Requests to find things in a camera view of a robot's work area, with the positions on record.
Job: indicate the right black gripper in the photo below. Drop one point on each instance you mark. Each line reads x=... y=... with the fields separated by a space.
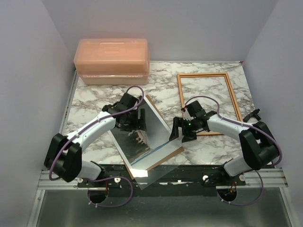
x=179 y=122

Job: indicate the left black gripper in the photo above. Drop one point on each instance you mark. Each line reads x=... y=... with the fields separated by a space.
x=142 y=126

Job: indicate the landscape photo print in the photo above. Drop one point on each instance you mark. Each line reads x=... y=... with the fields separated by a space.
x=123 y=140

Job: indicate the orange wooden picture frame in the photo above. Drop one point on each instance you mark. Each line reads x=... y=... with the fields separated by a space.
x=215 y=85

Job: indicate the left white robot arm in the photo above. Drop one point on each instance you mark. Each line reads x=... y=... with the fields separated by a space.
x=73 y=165

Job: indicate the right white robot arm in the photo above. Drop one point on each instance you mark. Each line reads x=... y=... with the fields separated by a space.
x=257 y=143

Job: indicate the brown cardboard backing board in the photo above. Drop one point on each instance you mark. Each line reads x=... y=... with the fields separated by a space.
x=156 y=138

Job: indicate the orange translucent plastic storage box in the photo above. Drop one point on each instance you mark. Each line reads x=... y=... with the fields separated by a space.
x=113 y=61

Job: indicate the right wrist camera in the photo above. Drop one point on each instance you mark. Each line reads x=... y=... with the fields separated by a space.
x=193 y=110

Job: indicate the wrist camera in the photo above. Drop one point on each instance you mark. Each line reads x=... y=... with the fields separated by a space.
x=193 y=110
x=127 y=101

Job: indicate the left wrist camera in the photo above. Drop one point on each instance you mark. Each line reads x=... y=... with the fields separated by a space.
x=127 y=101

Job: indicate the aluminium extrusion frame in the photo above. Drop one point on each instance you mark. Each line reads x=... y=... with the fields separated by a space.
x=54 y=160

